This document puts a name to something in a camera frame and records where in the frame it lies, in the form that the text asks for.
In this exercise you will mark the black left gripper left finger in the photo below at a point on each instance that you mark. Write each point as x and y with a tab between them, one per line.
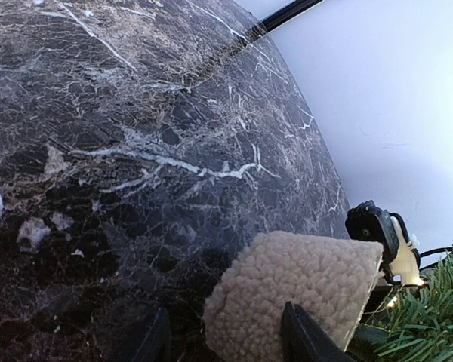
152	340

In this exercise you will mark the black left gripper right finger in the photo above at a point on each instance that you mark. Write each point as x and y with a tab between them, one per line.
303	340

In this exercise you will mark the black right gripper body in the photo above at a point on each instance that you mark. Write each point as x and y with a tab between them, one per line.
372	330

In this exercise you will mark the small green christmas tree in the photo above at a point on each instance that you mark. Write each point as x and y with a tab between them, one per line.
420	325

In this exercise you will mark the beige tree pot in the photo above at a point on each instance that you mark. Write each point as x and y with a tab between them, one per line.
331	279

